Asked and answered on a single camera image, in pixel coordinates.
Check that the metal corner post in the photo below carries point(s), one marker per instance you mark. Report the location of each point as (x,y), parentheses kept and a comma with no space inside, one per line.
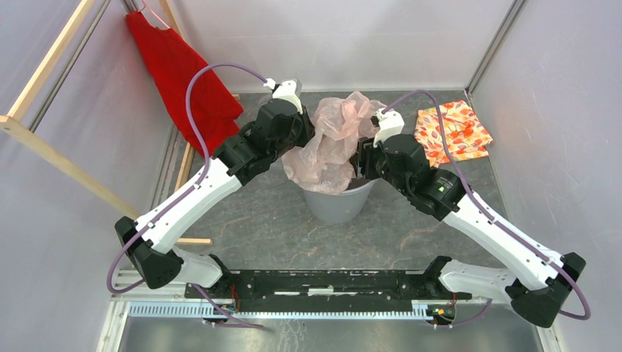
(495,45)

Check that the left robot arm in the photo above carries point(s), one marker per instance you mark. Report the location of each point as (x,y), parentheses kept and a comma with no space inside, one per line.
(150,241)

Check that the grey plastic trash bin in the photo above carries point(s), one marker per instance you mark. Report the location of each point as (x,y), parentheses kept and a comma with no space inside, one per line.
(340,208)

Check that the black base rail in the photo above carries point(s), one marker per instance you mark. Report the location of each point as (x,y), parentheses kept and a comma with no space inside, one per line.
(304,295)

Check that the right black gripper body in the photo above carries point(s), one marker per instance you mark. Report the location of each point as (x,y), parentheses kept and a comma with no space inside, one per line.
(372,162)

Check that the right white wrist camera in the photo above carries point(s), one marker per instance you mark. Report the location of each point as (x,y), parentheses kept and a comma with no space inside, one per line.
(389,124)

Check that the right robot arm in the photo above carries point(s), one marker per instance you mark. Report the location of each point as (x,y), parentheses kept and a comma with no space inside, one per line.
(535,281)

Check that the pink translucent trash bag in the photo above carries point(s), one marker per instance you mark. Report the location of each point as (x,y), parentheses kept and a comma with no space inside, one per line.
(323,164)

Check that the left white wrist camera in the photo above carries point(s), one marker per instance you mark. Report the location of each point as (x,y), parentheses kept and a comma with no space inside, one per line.
(288,90)

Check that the orange floral cloth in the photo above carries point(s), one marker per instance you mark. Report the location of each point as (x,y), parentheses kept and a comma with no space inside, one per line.
(466,137)

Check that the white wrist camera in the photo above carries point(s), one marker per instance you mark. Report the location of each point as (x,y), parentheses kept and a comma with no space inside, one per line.
(389,124)
(288,90)

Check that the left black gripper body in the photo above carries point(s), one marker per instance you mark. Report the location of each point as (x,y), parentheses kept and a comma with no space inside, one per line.
(301,133)

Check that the wooden frame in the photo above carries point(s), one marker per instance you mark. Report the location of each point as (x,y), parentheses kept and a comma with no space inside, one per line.
(60,39)

